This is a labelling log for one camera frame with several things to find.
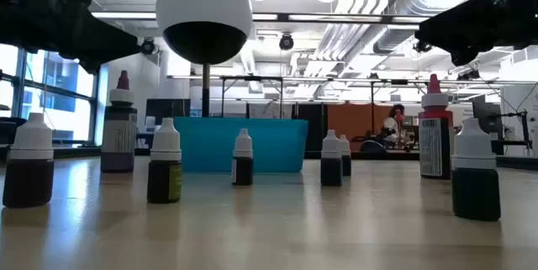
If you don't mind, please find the dark window frame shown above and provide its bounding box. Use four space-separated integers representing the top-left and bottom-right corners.
0 45 106 147

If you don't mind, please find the tall red dye bottle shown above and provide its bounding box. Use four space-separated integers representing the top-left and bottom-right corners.
419 73 454 180

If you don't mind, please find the black computer monitor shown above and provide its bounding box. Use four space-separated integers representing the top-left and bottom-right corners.
145 98 192 126

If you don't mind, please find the black partition panel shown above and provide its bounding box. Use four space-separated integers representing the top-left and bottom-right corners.
296 103 329 152

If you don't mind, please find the black office chair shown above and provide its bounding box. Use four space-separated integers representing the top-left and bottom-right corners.
359 139 386 153

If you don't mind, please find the black ceiling spotlight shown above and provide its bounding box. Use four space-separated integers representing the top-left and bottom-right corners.
456 69 481 82
278 33 295 51
140 37 157 56
414 39 434 55

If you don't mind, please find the black metal gantry frame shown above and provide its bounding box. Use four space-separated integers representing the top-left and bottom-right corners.
166 75 538 136

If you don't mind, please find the long ceiling strip light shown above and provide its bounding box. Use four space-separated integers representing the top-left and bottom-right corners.
90 11 432 26

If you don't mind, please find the dark standing screen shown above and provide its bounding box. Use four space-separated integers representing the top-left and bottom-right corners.
471 95 504 140

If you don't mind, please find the orange partition wall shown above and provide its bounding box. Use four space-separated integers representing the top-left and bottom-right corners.
327 103 394 152

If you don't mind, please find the white and black dome camera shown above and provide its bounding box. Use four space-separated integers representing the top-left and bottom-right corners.
155 0 254 66

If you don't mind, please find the person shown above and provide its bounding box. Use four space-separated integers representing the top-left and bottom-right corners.
381 103 408 147

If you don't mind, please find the small dark red dye bottle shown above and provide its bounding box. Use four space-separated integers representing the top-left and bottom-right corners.
2 112 55 209

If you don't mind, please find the small bottle with white label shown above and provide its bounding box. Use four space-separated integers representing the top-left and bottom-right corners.
231 128 255 187

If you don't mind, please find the dark camera pole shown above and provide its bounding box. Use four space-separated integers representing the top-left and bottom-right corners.
201 63 211 119

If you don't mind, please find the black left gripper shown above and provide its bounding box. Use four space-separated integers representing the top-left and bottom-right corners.
0 0 142 74

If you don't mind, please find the tall bottle with purple tip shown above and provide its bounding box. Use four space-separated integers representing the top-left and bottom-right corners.
100 70 138 174

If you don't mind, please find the blue plastic bin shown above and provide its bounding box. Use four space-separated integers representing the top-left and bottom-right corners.
173 117 309 174

